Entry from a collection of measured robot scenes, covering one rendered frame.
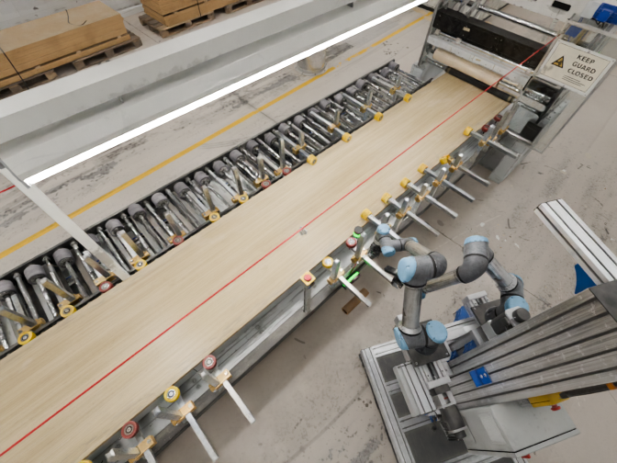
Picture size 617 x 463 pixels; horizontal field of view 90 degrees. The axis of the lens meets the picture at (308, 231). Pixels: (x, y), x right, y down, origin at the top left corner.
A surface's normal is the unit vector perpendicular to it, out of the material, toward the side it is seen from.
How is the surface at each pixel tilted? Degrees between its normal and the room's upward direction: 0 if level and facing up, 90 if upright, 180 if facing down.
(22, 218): 0
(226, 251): 0
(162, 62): 90
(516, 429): 0
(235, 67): 61
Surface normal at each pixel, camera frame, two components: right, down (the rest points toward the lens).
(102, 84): 0.68, 0.62
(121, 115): 0.60, 0.26
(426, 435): 0.02, -0.55
